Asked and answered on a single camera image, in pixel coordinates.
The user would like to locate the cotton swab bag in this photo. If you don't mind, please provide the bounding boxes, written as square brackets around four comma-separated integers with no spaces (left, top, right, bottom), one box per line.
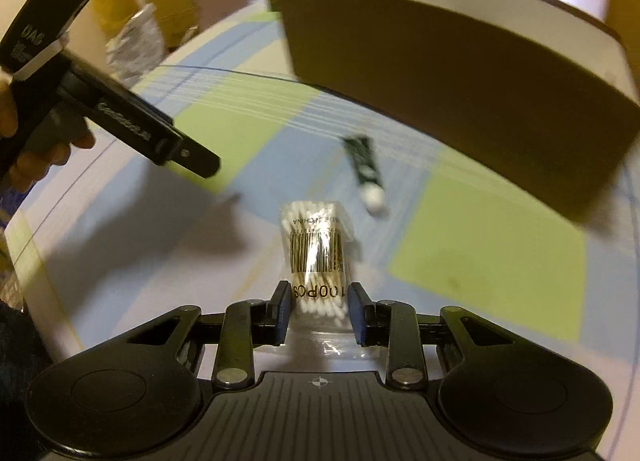
[280,200,352,358]

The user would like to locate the green ointment tube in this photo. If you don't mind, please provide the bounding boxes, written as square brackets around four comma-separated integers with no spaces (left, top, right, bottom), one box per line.
[343,135,386,215]

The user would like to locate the person's left hand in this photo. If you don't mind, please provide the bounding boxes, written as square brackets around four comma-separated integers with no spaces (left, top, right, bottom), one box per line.
[1,80,96,194]

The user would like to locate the crumpled plastic bag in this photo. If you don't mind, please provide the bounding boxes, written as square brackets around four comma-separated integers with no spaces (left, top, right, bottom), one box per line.
[106,4,166,88]

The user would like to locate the checkered tablecloth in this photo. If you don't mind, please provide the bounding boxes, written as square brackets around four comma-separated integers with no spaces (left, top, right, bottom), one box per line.
[0,5,640,461]

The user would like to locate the brown cardboard storage box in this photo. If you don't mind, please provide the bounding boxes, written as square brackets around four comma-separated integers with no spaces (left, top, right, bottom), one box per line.
[276,0,639,222]

